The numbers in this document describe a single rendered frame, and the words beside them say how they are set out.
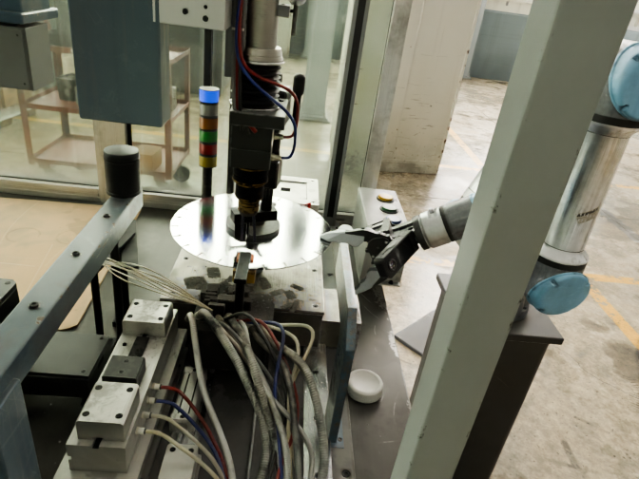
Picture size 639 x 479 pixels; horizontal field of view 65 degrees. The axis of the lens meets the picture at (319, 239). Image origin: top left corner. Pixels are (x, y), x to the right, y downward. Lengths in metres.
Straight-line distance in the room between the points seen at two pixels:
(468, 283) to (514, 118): 0.11
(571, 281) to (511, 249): 0.78
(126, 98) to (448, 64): 3.68
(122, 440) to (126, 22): 0.53
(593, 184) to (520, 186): 0.75
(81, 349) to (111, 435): 0.24
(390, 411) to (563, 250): 0.47
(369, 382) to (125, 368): 0.44
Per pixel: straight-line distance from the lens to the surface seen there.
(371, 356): 1.06
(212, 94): 1.22
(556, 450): 2.17
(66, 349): 0.95
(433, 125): 4.35
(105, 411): 0.74
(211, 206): 1.11
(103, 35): 0.72
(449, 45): 4.23
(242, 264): 0.85
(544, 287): 1.10
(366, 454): 0.89
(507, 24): 10.61
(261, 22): 0.74
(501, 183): 0.31
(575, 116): 0.31
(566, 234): 1.09
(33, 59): 0.84
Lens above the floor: 1.43
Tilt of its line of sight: 28 degrees down
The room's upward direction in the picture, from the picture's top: 8 degrees clockwise
